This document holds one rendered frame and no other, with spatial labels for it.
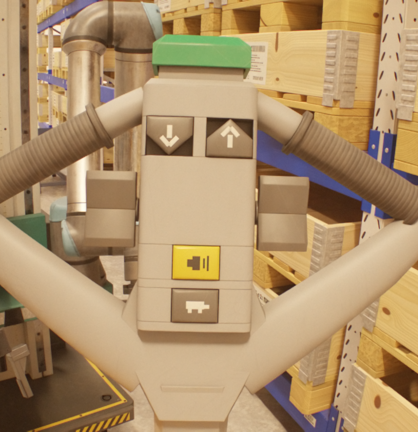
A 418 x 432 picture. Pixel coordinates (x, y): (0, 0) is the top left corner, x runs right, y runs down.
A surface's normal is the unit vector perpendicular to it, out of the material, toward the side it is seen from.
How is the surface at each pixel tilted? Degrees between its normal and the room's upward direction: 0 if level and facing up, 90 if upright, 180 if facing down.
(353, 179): 110
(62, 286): 67
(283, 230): 57
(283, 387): 90
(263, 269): 90
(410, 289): 90
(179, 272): 74
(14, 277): 81
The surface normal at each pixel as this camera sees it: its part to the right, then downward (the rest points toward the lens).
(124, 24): 0.20, 0.37
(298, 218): 0.06, -0.28
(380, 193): -0.25, 0.48
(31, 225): 0.59, 0.26
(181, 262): 0.05, 0.01
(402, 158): -0.91, 0.08
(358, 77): 0.40, 0.28
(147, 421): 0.04, -0.96
